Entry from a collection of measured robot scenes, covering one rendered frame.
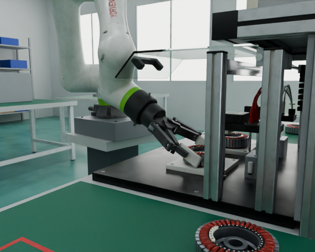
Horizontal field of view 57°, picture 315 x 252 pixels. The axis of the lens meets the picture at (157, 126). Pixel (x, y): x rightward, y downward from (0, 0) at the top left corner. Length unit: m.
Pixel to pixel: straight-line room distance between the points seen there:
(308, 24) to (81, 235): 0.48
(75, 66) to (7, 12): 7.00
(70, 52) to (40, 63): 7.33
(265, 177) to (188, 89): 5.53
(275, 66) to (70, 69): 0.97
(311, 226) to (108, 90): 0.61
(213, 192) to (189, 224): 0.08
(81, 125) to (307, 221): 1.09
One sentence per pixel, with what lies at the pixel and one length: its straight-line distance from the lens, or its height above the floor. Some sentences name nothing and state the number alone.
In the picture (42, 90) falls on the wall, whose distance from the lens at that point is 8.60.
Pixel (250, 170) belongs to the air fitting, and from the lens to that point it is 0.72.
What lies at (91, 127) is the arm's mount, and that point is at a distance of 1.35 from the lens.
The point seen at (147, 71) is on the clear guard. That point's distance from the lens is 0.78.
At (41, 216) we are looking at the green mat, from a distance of 0.61.
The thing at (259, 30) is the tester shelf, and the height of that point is 1.08.
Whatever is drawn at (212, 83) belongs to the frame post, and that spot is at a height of 1.00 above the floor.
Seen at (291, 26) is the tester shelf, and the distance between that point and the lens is 0.51.
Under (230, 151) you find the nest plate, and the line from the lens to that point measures 0.95.
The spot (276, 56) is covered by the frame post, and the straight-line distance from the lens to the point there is 0.52.
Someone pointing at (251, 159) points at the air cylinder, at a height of 0.82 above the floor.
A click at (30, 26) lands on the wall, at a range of 8.57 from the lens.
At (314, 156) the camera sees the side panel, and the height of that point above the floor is 0.88.
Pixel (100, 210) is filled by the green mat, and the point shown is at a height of 0.75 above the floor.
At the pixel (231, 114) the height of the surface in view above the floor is 0.92.
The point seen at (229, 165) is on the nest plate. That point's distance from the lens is 0.79.
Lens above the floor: 1.00
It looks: 9 degrees down
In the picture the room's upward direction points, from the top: straight up
